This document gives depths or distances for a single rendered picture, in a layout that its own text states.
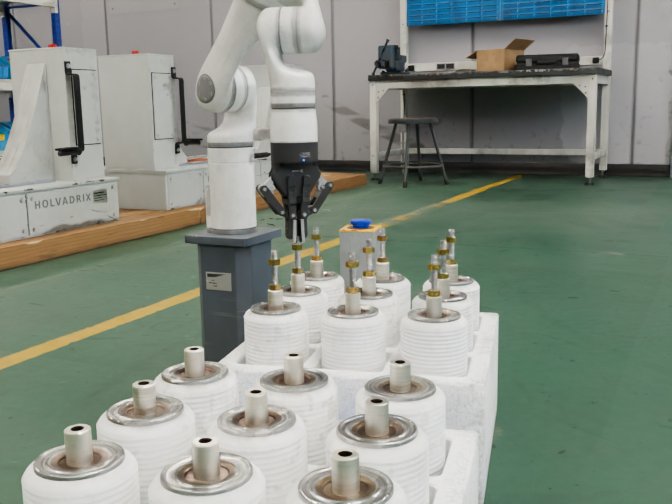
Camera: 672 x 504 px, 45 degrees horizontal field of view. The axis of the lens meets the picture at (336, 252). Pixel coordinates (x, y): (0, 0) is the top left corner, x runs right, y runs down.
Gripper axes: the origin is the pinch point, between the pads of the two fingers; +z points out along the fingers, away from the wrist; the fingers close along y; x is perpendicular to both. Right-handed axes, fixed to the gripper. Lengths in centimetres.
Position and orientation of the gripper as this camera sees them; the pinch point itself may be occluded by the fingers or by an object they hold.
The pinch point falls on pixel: (296, 230)
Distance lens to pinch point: 131.3
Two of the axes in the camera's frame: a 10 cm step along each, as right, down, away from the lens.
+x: -4.2, -1.5, 8.9
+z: 0.2, 9.8, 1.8
